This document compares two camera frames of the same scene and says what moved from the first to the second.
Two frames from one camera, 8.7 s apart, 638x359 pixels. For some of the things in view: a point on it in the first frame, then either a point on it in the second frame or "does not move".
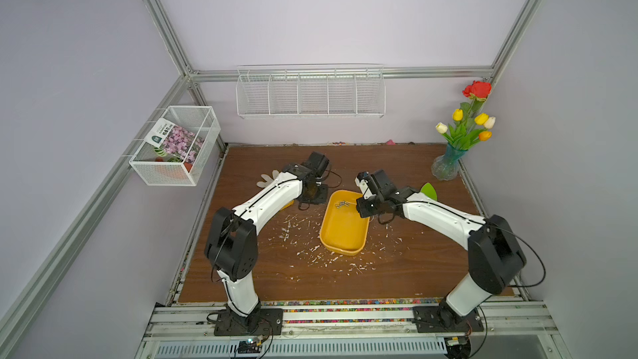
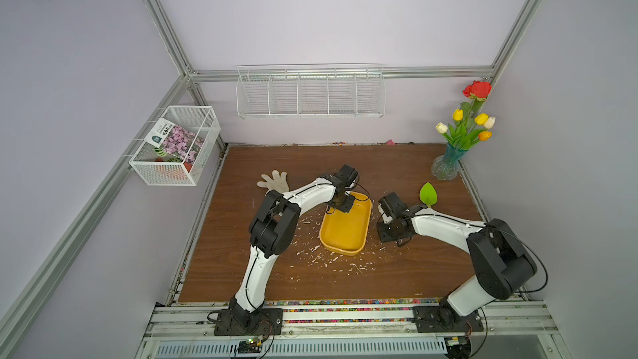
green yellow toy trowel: [429, 190] does not move
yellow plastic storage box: [342, 230] does not move
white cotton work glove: [267, 179] does not move
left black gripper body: [319, 194] to [345, 204]
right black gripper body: [370, 204] to [387, 230]
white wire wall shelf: [311, 90] does not move
